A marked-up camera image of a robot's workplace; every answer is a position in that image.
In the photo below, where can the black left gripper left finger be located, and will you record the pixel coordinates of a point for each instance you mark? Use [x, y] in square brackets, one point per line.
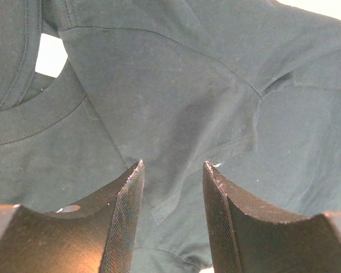
[94, 234]

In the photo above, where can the black t-shirt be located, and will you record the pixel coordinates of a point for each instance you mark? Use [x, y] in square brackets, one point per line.
[87, 88]

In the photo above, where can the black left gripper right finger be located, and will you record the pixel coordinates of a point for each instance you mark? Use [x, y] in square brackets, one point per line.
[248, 234]

